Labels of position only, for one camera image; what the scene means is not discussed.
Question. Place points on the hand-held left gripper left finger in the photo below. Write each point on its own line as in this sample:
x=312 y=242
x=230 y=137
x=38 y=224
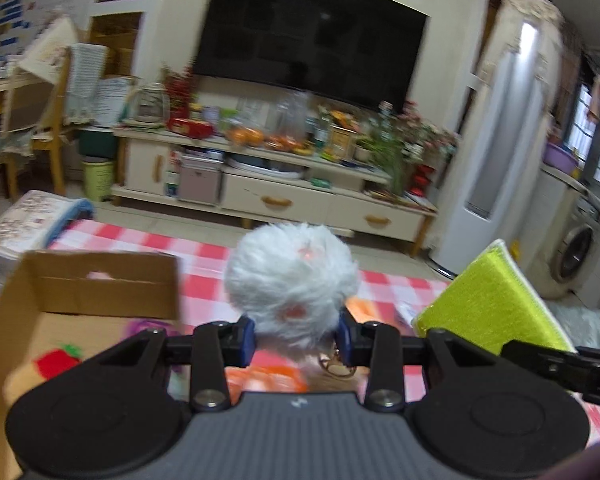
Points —
x=248 y=340

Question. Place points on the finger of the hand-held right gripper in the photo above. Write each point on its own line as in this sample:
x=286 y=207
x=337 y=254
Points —
x=540 y=360

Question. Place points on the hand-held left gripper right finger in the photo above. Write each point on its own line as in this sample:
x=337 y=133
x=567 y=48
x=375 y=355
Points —
x=344 y=337

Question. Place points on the white fluffy pom-pom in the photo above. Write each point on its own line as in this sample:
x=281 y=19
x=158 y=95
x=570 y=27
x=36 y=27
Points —
x=290 y=280

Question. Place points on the yellow-green sponge cloth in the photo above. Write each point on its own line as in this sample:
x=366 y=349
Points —
x=490 y=300

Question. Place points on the printed cardboard box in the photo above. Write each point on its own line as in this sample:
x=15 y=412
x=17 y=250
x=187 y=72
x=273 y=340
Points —
x=105 y=290

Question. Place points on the red checkered tablecloth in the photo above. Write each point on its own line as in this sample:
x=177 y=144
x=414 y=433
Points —
x=200 y=260

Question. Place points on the washing machine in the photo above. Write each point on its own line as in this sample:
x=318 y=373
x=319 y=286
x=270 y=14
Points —
x=575 y=250

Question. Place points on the cream television cabinet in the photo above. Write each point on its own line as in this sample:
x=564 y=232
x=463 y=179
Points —
x=250 y=190

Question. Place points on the silver storage case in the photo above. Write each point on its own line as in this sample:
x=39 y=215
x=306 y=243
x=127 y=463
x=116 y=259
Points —
x=200 y=180

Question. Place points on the green potted plant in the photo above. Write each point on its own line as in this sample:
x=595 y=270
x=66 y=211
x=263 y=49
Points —
x=385 y=160

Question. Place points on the bananas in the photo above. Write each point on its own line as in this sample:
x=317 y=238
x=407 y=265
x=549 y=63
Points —
x=304 y=150

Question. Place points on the purple basin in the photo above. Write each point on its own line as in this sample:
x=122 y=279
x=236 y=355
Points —
x=560 y=156

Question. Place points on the bag of oranges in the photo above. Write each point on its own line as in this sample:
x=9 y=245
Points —
x=245 y=135

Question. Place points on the green label water bottle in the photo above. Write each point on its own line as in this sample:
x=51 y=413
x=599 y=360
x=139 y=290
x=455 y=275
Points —
x=322 y=132

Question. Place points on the clear plastic fruit bag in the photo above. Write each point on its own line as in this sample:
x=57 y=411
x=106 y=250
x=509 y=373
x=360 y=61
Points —
x=287 y=125

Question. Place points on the light green trash bin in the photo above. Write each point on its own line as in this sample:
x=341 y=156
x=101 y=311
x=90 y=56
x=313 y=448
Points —
x=99 y=180

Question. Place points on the red flat box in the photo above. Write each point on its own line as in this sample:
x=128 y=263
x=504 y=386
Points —
x=190 y=127

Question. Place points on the artificial flower bouquet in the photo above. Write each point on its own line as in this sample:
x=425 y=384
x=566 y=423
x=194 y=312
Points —
x=420 y=130

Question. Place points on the white standing air conditioner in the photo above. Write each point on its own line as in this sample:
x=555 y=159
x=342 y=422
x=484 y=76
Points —
x=505 y=135

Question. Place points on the dark green container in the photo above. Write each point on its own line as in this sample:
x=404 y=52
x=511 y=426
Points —
x=97 y=142

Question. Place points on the floral quilted cushion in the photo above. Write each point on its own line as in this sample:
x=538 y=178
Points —
x=30 y=220

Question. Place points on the white plant print holder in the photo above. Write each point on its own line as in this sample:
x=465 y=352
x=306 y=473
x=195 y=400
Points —
x=149 y=105

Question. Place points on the red berry branch decoration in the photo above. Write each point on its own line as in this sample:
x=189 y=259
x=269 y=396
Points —
x=177 y=90

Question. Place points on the wooden chair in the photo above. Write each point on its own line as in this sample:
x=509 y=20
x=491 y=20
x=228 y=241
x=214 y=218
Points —
x=55 y=160

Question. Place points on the quilted chair cover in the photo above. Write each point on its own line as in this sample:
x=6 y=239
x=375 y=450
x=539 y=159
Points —
x=85 y=85

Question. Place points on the black television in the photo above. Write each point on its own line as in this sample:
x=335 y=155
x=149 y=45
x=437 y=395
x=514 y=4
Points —
x=310 y=35

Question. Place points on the cream printed cloth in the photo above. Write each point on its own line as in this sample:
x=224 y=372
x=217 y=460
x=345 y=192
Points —
x=50 y=52

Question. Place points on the wooden photo frame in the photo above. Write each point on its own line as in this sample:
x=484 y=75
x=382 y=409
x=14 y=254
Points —
x=342 y=144

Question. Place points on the wall poster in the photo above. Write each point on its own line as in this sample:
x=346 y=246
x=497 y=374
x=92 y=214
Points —
x=25 y=5

